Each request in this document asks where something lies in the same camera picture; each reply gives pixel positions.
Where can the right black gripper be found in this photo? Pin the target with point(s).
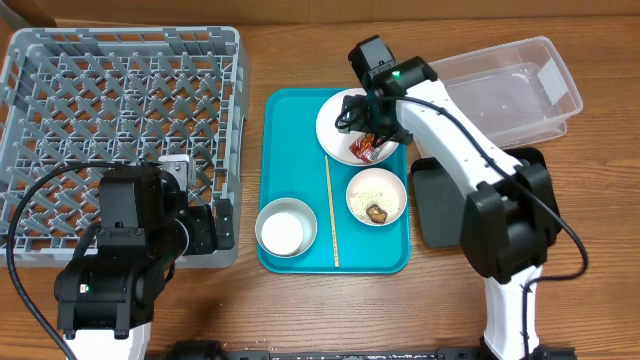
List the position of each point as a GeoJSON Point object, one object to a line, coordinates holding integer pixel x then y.
{"type": "Point", "coordinates": [382, 122]}

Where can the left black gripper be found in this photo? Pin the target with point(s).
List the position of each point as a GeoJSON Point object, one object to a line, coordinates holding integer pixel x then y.
{"type": "Point", "coordinates": [206, 241]}

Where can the red snack wrapper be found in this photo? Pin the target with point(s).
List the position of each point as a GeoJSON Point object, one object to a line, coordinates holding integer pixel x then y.
{"type": "Point", "coordinates": [367, 148]}

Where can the pink bowl with rice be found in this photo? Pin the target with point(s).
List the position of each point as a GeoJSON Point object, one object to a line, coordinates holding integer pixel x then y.
{"type": "Point", "coordinates": [376, 186]}

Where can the white paper cup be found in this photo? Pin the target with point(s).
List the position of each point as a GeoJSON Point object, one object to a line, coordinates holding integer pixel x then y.
{"type": "Point", "coordinates": [282, 234]}

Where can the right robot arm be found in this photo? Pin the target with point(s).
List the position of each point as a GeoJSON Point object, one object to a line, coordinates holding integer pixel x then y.
{"type": "Point", "coordinates": [426, 109]}

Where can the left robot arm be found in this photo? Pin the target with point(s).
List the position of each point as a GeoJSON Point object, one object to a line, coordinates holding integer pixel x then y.
{"type": "Point", "coordinates": [106, 293]}

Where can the grey dishwasher rack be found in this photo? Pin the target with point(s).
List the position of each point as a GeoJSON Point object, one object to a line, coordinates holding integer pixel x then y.
{"type": "Point", "coordinates": [72, 98]}

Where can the white round plate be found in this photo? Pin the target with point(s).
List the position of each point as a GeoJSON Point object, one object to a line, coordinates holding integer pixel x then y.
{"type": "Point", "coordinates": [337, 144]}

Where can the grey bowl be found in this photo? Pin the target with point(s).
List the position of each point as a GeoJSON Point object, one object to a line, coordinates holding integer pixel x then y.
{"type": "Point", "coordinates": [297, 208]}

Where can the teal plastic tray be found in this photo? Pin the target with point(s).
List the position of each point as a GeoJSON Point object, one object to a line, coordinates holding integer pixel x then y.
{"type": "Point", "coordinates": [293, 166]}

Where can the black plastic tray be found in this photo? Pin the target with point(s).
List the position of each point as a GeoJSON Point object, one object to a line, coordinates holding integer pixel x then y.
{"type": "Point", "coordinates": [437, 200]}

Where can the wooden chopstick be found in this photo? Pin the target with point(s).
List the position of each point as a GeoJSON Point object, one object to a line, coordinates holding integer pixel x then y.
{"type": "Point", "coordinates": [332, 213]}

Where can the clear plastic bin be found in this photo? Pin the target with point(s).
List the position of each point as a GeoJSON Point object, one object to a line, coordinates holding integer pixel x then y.
{"type": "Point", "coordinates": [517, 94]}

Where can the black rail at bottom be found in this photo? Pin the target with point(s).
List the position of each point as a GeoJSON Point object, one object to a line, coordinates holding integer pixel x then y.
{"type": "Point", "coordinates": [213, 350]}

